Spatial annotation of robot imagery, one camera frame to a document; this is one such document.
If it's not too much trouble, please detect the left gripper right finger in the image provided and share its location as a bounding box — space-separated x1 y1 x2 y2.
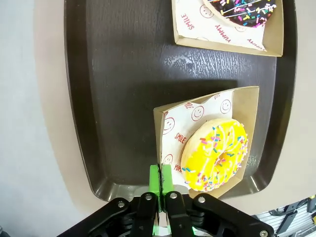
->
161 164 275 237

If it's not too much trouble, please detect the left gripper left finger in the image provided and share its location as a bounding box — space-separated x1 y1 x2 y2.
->
59 164 163 237

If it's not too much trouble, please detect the dark brown serving tray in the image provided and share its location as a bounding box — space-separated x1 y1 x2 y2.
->
63 0 298 201

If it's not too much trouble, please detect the smile print paper liner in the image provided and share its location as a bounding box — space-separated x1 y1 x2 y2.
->
175 0 269 52
160 89 235 185

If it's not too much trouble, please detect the grey metal floor frame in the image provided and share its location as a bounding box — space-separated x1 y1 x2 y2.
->
254 195 316 237

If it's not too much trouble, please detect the yellow iced sprinkle donut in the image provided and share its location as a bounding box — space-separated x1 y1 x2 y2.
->
180 118 249 193

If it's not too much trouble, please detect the chocolate donut with colourful sprinkles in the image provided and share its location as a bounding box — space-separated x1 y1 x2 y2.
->
202 0 277 28

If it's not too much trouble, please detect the kraft cardboard donut box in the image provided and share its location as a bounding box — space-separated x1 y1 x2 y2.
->
171 0 284 58
153 85 260 199

